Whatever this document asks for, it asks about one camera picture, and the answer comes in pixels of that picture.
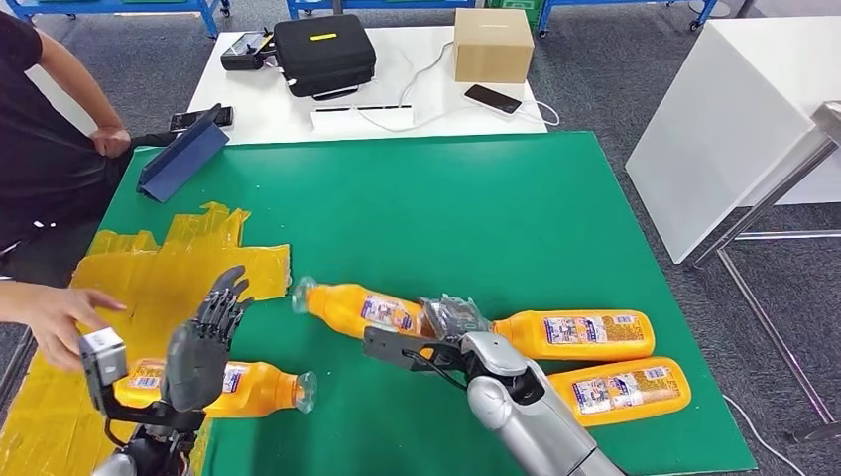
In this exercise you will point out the person's left hand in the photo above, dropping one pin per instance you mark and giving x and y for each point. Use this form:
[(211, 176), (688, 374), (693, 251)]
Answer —
[(110, 141)]

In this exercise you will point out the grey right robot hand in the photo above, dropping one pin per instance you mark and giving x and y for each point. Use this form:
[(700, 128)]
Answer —
[(453, 318)]

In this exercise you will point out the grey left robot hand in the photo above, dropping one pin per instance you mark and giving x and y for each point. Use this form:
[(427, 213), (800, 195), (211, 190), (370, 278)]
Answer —
[(194, 368)]

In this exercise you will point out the person's right hand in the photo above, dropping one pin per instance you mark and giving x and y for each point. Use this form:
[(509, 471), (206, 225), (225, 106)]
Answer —
[(62, 322)]

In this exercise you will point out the orange plastic bottle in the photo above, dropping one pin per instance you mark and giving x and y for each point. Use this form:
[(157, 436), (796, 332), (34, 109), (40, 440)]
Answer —
[(670, 407), (335, 305), (525, 338), (263, 391)]

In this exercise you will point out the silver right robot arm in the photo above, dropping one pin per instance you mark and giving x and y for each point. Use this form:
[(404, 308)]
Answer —
[(525, 420)]

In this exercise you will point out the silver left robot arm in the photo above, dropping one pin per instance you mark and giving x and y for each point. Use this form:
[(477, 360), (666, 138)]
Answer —
[(151, 453)]

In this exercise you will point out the person's left forearm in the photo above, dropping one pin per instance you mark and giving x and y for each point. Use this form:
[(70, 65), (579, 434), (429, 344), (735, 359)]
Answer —
[(98, 102)]

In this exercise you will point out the person's right forearm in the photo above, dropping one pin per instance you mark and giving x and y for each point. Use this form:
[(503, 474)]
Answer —
[(16, 303)]

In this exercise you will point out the grey metal table leg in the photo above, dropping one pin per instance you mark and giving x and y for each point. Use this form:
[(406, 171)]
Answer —
[(13, 371)]

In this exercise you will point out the person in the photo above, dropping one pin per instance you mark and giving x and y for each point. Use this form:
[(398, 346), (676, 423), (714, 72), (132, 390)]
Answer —
[(39, 144)]

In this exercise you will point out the blue tablet case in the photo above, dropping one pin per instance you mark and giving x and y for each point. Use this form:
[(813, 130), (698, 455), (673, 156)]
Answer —
[(184, 154)]

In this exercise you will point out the black smartphone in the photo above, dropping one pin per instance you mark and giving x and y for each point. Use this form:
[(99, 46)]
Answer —
[(184, 120), (491, 98)]

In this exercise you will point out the yellow taped sheet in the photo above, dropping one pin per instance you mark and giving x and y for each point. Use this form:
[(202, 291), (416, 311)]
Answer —
[(131, 276)]

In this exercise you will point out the green table board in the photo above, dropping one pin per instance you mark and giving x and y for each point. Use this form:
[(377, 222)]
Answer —
[(427, 217)]

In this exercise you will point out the black handheld controller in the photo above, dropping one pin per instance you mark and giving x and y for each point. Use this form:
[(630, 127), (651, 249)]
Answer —
[(243, 52)]

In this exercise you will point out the white rectangular table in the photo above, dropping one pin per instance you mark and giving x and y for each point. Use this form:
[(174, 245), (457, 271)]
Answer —
[(276, 112)]

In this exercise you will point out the white power strip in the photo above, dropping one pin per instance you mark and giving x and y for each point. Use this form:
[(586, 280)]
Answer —
[(360, 119)]

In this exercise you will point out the black carrying case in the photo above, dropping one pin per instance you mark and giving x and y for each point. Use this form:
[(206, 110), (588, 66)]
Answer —
[(324, 59)]

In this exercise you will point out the brown cardboard box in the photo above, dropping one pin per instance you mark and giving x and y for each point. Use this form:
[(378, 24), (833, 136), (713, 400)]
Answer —
[(491, 52)]

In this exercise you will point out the green plastic crate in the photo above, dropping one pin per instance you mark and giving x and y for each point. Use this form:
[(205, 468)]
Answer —
[(518, 10)]

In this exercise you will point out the white panel table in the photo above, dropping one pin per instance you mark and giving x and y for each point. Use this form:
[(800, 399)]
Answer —
[(723, 131)]

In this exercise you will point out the white round stand base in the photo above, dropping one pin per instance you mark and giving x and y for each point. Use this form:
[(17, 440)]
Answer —
[(709, 8)]

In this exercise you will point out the silver metal stand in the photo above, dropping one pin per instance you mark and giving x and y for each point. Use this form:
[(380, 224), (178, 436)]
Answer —
[(829, 123)]

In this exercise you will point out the black right camera bracket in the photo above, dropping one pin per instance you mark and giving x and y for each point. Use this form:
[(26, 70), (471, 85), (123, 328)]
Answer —
[(447, 358)]

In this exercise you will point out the black camera bracket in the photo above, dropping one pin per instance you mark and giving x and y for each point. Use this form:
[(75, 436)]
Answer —
[(151, 415), (447, 358)]

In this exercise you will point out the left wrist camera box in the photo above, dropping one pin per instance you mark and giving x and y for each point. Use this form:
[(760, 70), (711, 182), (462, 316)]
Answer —
[(104, 358)]

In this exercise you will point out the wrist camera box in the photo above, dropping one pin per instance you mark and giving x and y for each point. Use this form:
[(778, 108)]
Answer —
[(387, 345), (104, 358)]

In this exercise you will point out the black left camera bracket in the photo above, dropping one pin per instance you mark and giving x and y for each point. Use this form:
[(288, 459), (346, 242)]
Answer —
[(151, 415)]

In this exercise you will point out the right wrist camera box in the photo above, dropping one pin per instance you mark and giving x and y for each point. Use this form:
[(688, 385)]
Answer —
[(387, 345)]

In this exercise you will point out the blue metal trolley frame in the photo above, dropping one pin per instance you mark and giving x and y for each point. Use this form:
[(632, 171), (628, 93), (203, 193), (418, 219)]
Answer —
[(543, 18), (209, 18), (394, 5)]

